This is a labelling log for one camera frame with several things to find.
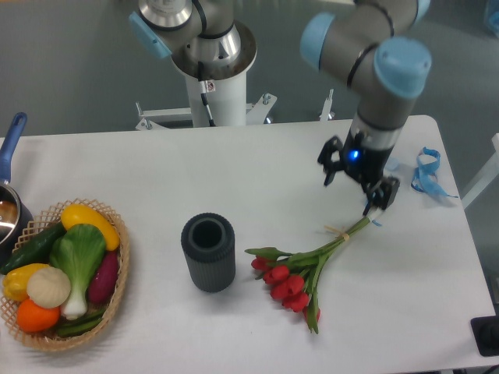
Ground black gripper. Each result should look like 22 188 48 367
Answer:
317 132 400 216

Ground red tulip bouquet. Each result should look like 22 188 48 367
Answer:
245 209 382 334

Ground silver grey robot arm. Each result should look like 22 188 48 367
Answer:
129 1 432 210

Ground light blue round cap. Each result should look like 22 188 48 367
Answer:
385 157 400 171

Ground crumpled blue tape strip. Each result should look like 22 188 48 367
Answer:
410 146 458 198

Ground dark grey ribbed vase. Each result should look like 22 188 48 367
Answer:
181 213 235 293

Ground black device at edge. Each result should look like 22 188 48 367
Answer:
470 316 498 357

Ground blue object top corner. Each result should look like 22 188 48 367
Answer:
483 0 499 37

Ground purple sweet potato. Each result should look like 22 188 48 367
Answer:
87 252 119 304

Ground yellow squash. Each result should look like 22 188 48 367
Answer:
61 203 120 251

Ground green bok choy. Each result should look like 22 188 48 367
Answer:
49 224 106 320

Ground green bean pods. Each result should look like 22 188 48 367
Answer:
55 309 104 338

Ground cream white garlic bulb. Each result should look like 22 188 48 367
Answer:
27 266 71 309

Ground dark green cucumber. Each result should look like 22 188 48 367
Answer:
1 222 66 275

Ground woven wicker basket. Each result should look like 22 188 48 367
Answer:
1 198 130 352

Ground orange fruit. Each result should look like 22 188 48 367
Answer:
16 298 60 333

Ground yellow bell pepper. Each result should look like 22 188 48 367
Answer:
2 263 49 302

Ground white metal frame leg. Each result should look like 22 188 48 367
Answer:
461 133 498 210

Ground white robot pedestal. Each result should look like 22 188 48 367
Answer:
184 72 246 128

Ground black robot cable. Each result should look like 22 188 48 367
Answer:
196 61 217 128

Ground white base bracket frame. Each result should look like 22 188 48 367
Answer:
135 89 335 131

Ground blue handled saucepan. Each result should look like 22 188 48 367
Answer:
1 112 33 266

